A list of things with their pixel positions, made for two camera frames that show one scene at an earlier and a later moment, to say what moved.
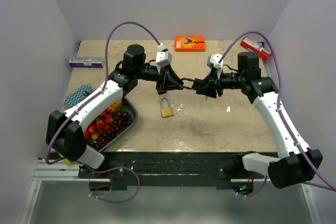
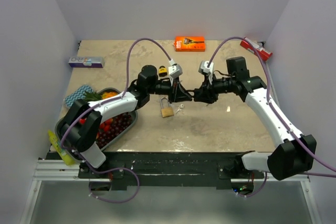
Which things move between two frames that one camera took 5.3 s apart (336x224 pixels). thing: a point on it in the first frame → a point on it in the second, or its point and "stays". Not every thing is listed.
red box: x=255 y=49 stays
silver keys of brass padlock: x=180 y=107 stays
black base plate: x=172 y=171 stays
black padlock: x=194 y=86 → x=191 y=91
